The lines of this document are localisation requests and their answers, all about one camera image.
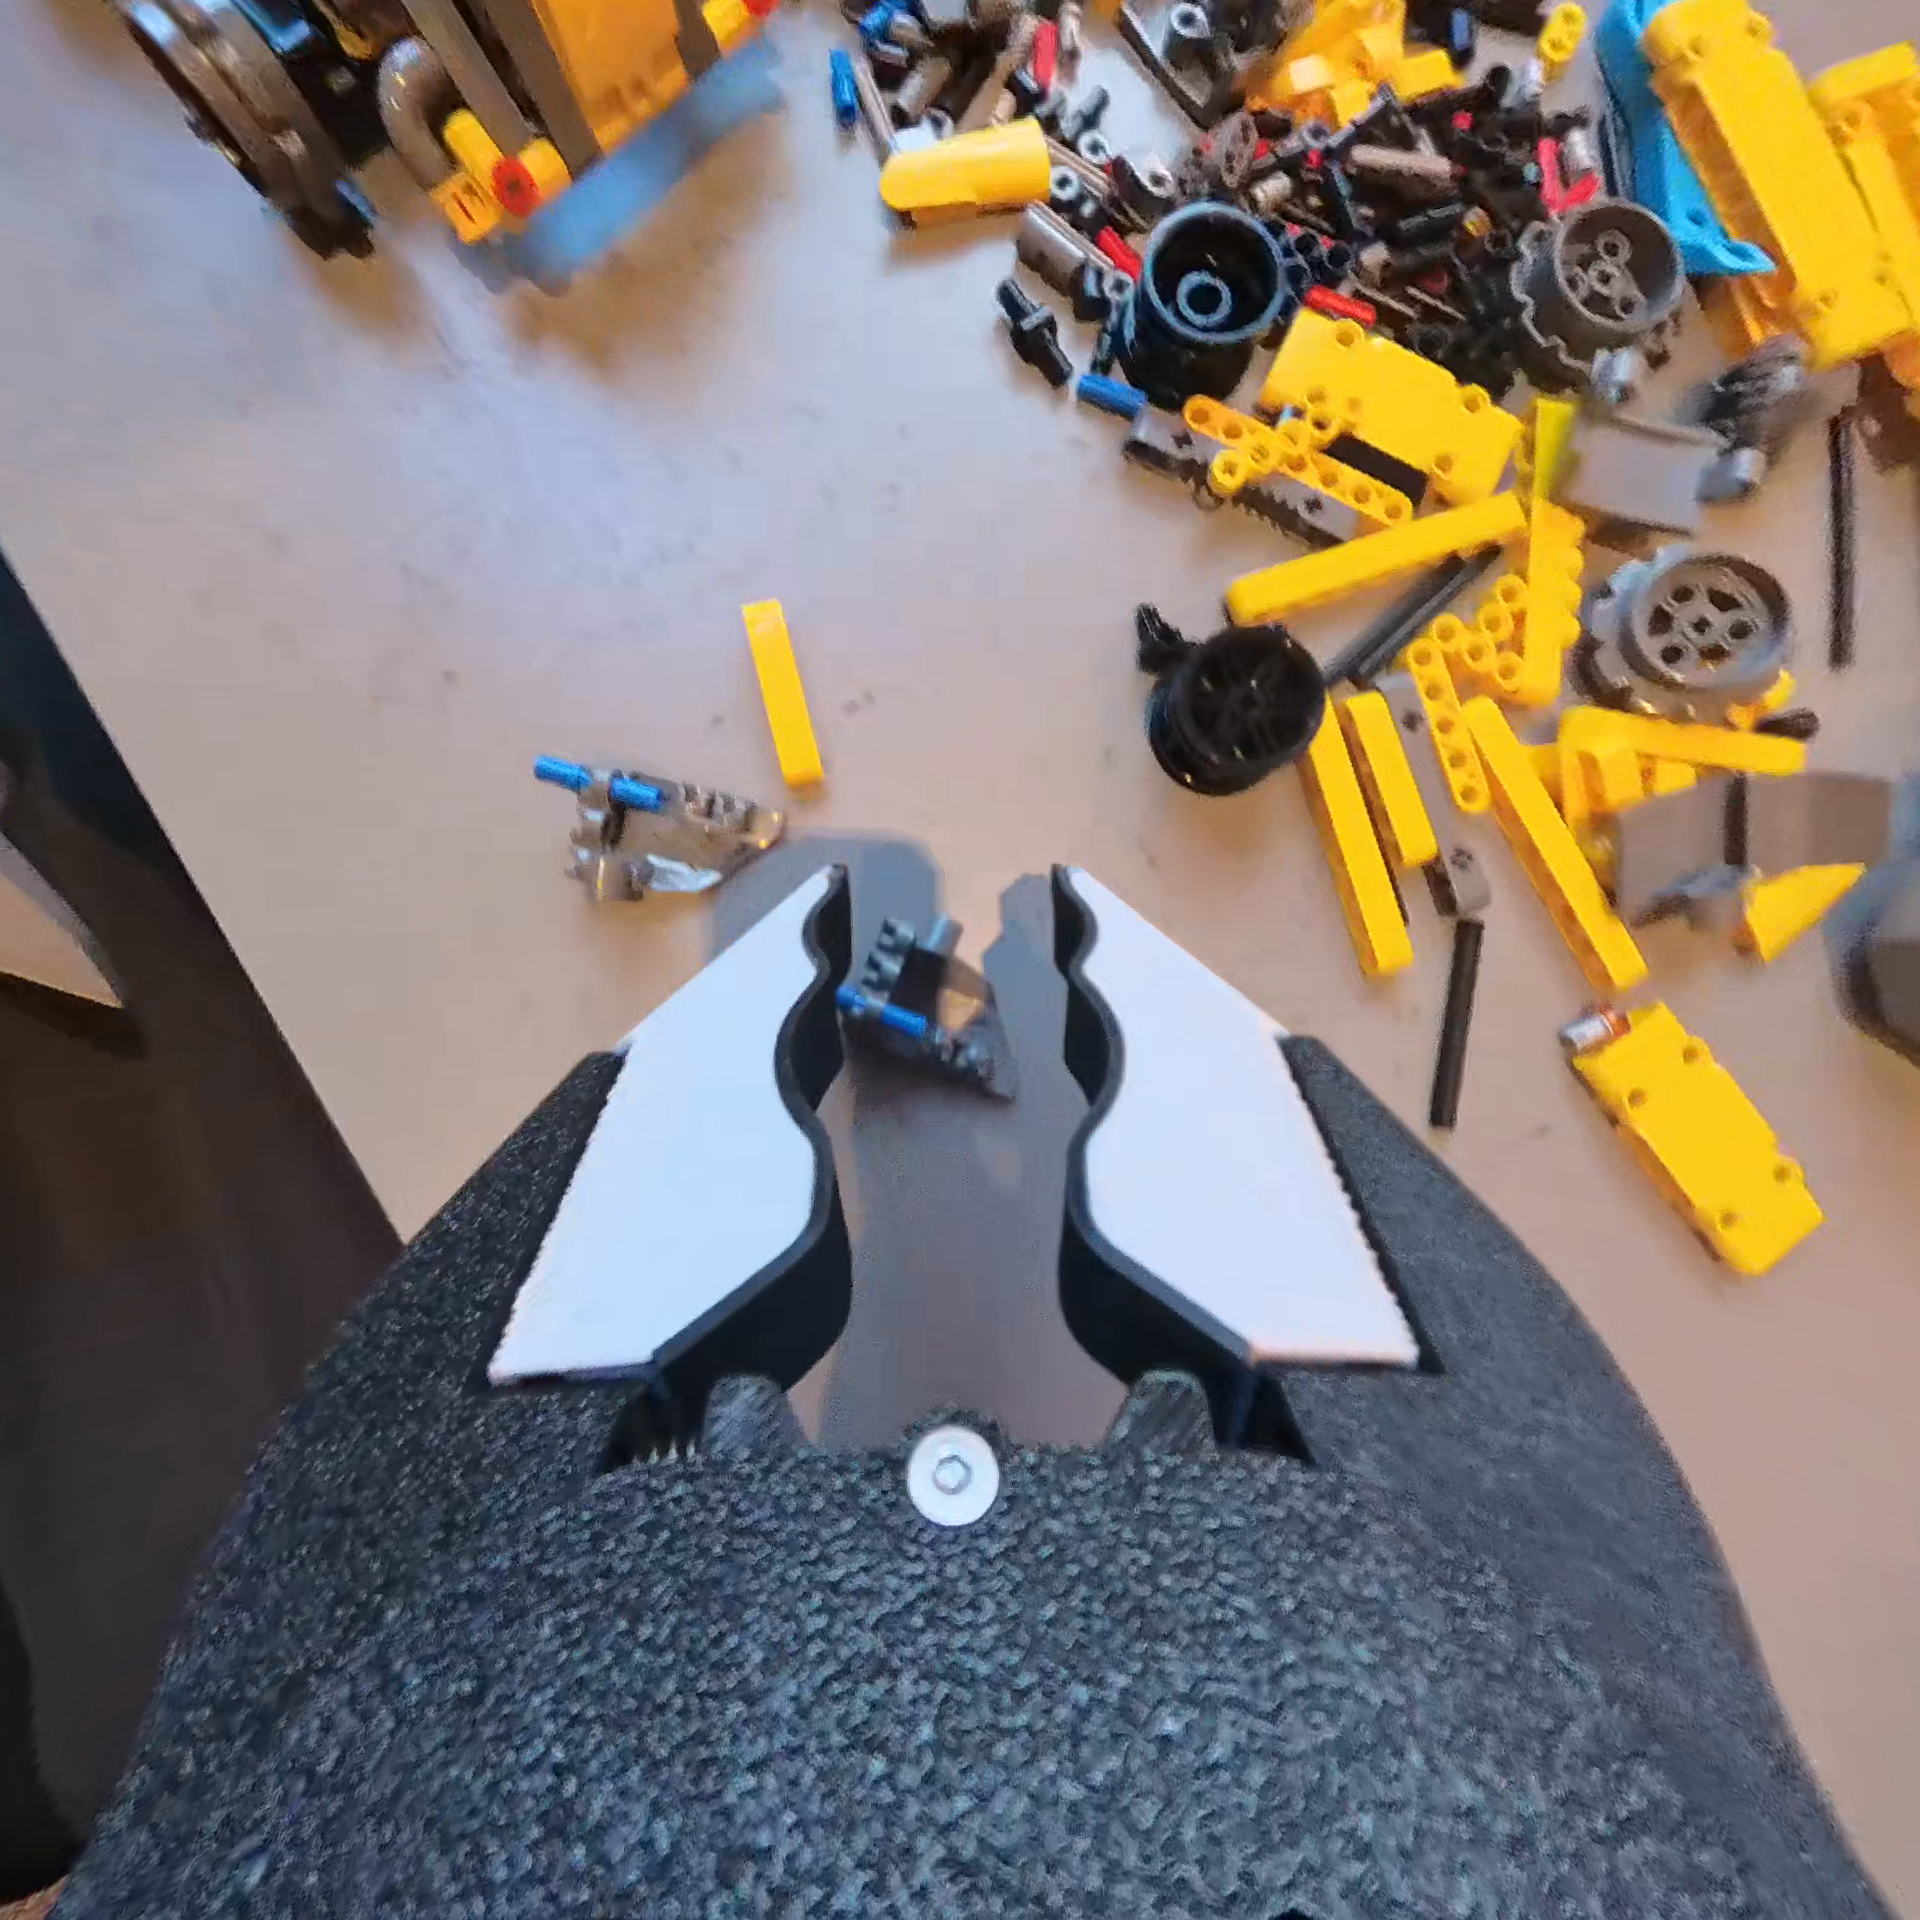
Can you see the grey toy panel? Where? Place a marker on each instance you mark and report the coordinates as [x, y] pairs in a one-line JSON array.
[[1754, 840]]

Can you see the yellow curved toy panel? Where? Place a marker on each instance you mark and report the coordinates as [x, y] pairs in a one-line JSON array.
[[961, 168]]

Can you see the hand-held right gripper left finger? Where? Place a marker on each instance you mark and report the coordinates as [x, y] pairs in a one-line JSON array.
[[674, 1185]]

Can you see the small grey toy connector piece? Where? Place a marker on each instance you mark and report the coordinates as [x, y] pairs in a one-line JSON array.
[[914, 998]]

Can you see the grey desk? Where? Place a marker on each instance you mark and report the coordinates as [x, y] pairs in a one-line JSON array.
[[451, 524]]

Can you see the short yellow toy beam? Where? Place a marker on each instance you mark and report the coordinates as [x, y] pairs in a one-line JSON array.
[[783, 693]]

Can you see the blue curved toy panel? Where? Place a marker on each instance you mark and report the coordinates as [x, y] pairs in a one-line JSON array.
[[1651, 165]]

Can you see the black toy axle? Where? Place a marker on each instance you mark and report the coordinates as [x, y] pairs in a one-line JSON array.
[[1840, 540], [1455, 1035]]

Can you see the yellow toy vehicle model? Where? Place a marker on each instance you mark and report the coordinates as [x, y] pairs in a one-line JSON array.
[[600, 74]]

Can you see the grey curved toy fender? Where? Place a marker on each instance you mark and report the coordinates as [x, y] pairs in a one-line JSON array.
[[1651, 481]]

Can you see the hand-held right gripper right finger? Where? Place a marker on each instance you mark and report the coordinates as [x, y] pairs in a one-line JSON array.
[[1230, 1185]]

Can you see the pile of yellow toy beams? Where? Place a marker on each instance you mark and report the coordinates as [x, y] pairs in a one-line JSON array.
[[1381, 555]]

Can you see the long yellow holed toy block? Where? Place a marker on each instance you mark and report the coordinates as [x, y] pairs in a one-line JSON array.
[[1695, 1141]]

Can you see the grey toy wheel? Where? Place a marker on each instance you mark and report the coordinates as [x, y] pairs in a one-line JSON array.
[[1605, 279], [1703, 623]]

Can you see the grey toy plate with blue pins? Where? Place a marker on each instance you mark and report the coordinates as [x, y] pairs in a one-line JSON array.
[[674, 840]]

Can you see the black spoked toy wheel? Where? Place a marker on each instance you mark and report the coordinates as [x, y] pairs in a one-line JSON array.
[[1239, 705]]

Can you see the black toy wheel rim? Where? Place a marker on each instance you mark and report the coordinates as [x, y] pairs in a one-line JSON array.
[[1209, 300]]

